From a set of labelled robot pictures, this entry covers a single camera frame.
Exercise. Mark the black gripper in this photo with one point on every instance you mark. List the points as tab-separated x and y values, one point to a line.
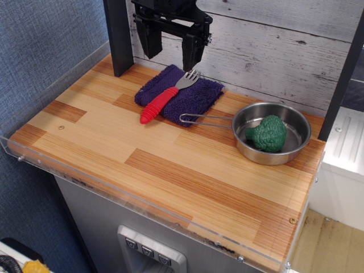
178	18

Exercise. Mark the red handled metal fork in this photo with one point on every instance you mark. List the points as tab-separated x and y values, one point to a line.
160	101

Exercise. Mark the purple folded towel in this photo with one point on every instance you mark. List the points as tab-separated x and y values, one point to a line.
196	99

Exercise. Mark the green toy broccoli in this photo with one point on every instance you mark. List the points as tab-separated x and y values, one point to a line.
269	136

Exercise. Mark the clear acrylic table guard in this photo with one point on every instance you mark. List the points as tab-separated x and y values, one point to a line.
32	74

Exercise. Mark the grey cabinet front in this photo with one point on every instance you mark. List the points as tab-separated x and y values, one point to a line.
178	233

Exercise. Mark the silver dispenser button panel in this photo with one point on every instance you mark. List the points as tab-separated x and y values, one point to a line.
144	254

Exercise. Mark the white appliance with grey top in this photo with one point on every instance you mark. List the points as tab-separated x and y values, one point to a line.
337	191

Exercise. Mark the yellow tape piece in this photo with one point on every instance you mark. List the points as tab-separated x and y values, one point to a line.
35	266

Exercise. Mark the black vertical post left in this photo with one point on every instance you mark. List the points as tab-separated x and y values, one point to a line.
119	35

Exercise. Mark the black vertical post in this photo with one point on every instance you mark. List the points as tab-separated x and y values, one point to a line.
343	82
119	35

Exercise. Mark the black vertical post right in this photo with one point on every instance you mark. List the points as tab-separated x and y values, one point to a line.
343	82

